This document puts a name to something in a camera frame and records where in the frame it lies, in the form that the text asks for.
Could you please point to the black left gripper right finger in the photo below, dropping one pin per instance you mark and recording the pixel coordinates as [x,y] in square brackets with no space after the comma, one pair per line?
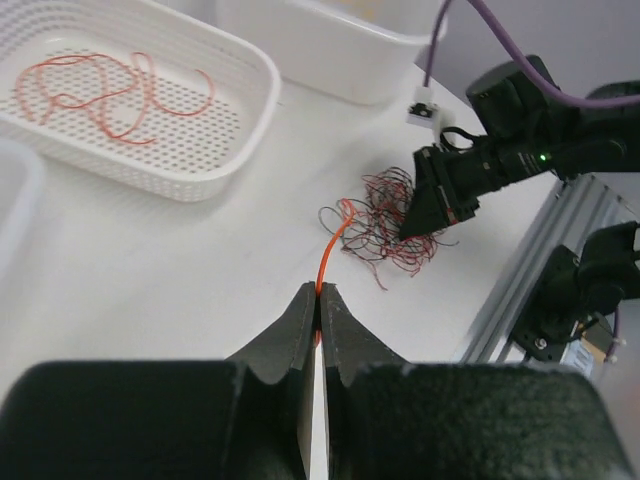
[388,418]

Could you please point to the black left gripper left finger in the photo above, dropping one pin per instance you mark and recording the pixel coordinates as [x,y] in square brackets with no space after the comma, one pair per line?
[245,417]

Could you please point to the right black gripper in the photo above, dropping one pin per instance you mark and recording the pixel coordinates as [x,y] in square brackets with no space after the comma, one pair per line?
[448,184]

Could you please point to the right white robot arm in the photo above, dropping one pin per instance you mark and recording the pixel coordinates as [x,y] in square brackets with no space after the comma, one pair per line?
[518,104]

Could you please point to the solid white plastic bin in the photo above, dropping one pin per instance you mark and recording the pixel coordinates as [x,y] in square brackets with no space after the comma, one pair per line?
[358,51]

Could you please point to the oval white perforated basket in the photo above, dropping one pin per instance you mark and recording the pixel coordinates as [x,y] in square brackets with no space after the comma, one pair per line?
[135,92]

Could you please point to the translucent white perforated basket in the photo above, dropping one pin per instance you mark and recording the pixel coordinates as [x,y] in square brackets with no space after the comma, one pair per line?
[23,175]

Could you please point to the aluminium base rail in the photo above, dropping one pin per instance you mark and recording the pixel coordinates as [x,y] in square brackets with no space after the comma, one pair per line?
[569,215]

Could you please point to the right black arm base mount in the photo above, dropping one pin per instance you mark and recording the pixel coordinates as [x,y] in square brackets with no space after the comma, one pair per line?
[574,292]

